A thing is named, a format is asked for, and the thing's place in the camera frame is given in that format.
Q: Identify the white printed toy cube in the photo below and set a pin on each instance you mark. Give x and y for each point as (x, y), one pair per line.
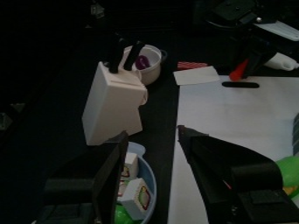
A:
(131, 164)
(136, 198)

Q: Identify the red ketchup bottle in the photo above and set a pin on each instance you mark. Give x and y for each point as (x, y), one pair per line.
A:
(238, 73)

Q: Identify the green toy piece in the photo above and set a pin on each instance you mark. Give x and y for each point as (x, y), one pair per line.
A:
(123, 215)

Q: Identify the white toy pot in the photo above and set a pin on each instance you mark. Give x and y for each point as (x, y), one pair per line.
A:
(151, 70)

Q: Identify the white paper card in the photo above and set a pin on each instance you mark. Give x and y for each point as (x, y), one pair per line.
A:
(196, 75)

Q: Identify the white rounded object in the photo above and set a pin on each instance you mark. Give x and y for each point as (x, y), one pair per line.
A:
(282, 61)

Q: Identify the green toy pear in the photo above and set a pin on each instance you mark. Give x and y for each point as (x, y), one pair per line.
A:
(291, 172)

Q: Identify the purple toy piece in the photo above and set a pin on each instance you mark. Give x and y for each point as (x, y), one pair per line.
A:
(142, 62)

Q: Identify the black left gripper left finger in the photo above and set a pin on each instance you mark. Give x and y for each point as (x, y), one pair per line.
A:
(90, 180)

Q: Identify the black oblong object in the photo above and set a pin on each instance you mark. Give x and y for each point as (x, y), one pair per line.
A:
(240, 85)

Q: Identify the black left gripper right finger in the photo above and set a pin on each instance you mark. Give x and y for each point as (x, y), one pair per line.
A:
(238, 180)

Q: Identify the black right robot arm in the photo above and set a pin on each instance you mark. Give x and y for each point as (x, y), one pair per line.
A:
(238, 13)

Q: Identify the light blue bowl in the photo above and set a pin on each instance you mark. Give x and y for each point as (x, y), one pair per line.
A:
(150, 178)

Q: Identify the white cutting board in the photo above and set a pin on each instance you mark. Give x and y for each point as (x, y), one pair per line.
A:
(234, 116)

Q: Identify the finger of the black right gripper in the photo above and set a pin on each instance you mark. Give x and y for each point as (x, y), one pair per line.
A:
(255, 65)

